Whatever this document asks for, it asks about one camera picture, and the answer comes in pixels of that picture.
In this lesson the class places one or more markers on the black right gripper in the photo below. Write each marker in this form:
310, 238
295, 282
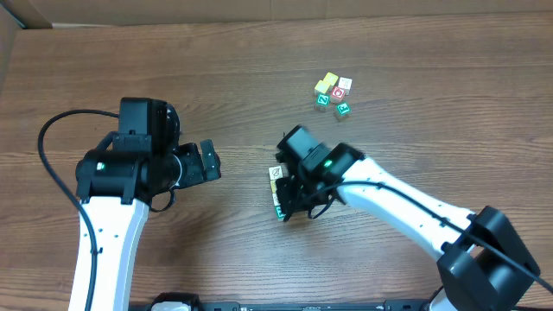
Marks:
289, 190

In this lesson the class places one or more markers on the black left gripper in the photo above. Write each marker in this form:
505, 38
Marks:
208, 160

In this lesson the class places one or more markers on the yellow lone block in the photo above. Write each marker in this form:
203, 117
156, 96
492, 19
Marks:
273, 186

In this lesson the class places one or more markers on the green A letter block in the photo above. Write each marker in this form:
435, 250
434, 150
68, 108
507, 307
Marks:
279, 213

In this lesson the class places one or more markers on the white leaf picture block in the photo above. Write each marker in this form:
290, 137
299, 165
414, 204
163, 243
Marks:
275, 173

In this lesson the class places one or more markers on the white feather picture block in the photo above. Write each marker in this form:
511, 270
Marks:
275, 200

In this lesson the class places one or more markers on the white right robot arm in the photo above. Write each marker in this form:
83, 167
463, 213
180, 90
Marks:
482, 261

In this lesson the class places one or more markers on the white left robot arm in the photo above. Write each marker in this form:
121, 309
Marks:
117, 182

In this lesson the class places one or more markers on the green E letter block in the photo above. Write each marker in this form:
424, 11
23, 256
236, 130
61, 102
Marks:
342, 111

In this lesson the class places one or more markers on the green Z letter block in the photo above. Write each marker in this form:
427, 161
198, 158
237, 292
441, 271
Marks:
322, 102

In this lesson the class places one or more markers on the red letter block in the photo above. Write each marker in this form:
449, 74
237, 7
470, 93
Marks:
337, 95

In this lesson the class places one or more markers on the yellow block near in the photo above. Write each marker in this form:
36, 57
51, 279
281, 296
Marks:
321, 87

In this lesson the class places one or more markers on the plain white wooden block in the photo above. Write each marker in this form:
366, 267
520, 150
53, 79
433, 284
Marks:
345, 84

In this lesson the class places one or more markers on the yellow block far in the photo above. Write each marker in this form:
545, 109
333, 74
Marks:
331, 79

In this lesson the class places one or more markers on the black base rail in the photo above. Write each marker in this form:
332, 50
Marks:
182, 301

